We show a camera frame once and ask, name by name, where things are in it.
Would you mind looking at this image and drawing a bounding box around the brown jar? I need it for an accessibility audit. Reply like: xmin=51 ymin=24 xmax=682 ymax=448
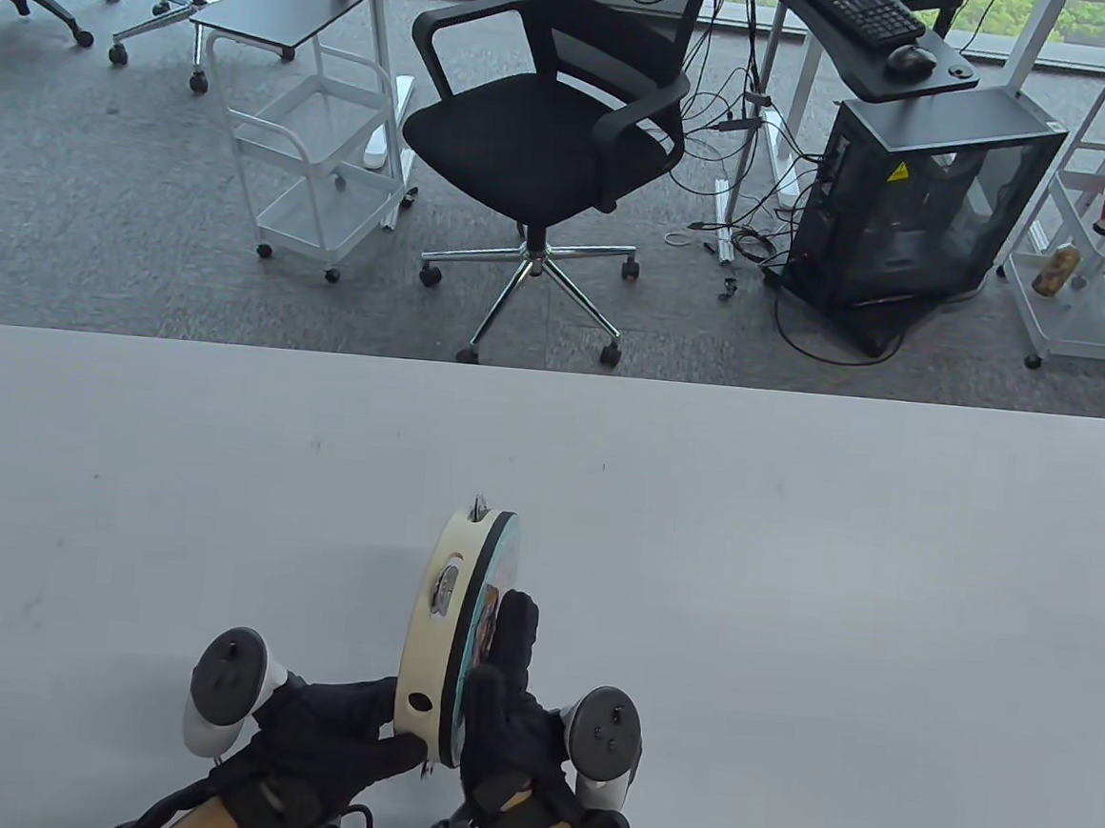
xmin=1030 ymin=239 xmax=1084 ymax=300

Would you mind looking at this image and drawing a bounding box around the white cart with dark top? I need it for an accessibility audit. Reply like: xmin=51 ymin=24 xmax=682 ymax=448
xmin=171 ymin=0 xmax=435 ymax=290

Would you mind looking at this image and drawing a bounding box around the black curved desk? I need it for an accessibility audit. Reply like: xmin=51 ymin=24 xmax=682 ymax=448
xmin=726 ymin=0 xmax=989 ymax=112

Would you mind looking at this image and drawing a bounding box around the white and grey controller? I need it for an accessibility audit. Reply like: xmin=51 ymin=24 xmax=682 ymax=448
xmin=559 ymin=683 xmax=650 ymax=815
xmin=180 ymin=622 xmax=293 ymax=764

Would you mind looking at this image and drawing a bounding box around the person's right hand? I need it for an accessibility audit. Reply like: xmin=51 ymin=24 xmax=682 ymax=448
xmin=452 ymin=586 xmax=599 ymax=828

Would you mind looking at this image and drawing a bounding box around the black keyboard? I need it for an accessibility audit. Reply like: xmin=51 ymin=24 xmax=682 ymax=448
xmin=767 ymin=0 xmax=931 ymax=51

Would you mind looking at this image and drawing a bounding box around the black computer mouse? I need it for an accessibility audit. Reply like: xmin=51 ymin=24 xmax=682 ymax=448
xmin=884 ymin=41 xmax=939 ymax=81

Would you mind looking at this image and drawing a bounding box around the white wire shelf cart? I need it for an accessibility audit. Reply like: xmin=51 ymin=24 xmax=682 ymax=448
xmin=989 ymin=44 xmax=1105 ymax=381

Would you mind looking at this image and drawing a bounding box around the person's left hand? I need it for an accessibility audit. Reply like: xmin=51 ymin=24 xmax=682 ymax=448
xmin=208 ymin=663 xmax=434 ymax=828

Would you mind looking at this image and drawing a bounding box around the white and grey left controller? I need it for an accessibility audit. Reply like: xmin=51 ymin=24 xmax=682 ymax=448
xmin=180 ymin=622 xmax=293 ymax=764

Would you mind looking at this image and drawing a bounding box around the white power strip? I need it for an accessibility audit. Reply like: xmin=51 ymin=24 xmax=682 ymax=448
xmin=361 ymin=71 xmax=416 ymax=173

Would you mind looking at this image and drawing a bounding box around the cream tambourine with jingles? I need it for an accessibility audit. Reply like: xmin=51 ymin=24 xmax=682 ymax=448
xmin=389 ymin=490 xmax=526 ymax=776

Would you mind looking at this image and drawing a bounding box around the bundle of black floor cables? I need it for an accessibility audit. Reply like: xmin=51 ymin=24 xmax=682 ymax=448
xmin=655 ymin=0 xmax=930 ymax=372

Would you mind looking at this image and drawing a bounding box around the white and grey right controller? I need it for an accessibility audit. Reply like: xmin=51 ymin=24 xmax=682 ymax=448
xmin=559 ymin=683 xmax=650 ymax=815

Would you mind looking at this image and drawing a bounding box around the black mesh office chair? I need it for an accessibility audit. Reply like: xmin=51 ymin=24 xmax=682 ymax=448
xmin=384 ymin=0 xmax=718 ymax=381

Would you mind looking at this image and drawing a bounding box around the person's left forearm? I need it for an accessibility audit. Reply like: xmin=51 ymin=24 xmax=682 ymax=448
xmin=152 ymin=787 xmax=261 ymax=828

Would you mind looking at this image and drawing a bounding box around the black computer tower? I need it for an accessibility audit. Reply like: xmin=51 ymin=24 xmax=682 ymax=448
xmin=773 ymin=69 xmax=1074 ymax=370

